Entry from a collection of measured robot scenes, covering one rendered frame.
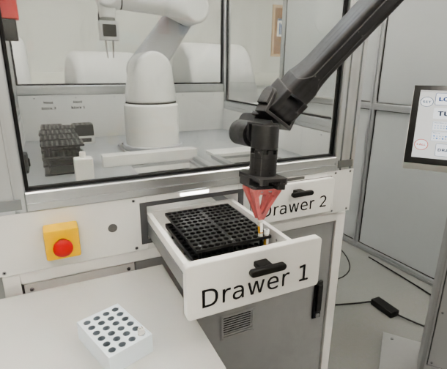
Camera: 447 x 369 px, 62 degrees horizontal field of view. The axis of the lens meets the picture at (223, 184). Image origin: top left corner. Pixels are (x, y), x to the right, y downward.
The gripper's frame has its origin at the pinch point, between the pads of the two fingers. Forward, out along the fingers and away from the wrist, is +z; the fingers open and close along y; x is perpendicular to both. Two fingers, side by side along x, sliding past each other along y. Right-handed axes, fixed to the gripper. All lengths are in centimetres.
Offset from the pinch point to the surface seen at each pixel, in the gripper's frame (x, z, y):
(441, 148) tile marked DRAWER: 74, -12, -14
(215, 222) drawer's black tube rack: -6.3, 4.4, -9.8
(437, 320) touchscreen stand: 90, 55, -15
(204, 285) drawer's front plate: -16.9, 7.8, 11.6
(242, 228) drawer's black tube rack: -1.9, 4.4, -4.3
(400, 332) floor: 112, 85, -46
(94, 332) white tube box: -35.0, 17.7, 4.4
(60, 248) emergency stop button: -40.1, 8.3, -14.2
